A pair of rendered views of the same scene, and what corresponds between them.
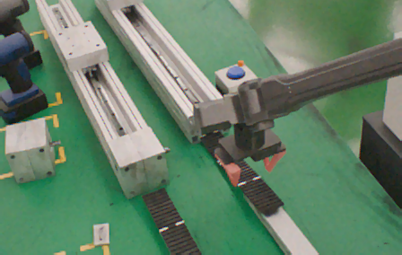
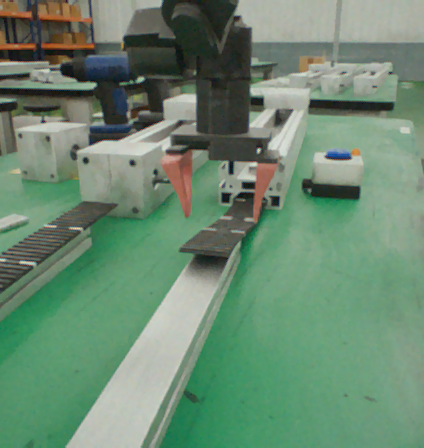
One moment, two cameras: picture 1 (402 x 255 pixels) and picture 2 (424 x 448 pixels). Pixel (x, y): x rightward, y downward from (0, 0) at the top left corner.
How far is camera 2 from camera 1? 0.87 m
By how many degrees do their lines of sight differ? 28
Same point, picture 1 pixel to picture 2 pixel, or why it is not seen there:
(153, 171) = (122, 183)
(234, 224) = (153, 272)
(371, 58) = not seen: outside the picture
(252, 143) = (209, 116)
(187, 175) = (173, 220)
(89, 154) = not seen: hidden behind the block
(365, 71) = not seen: outside the picture
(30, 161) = (36, 150)
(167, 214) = (78, 219)
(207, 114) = (137, 20)
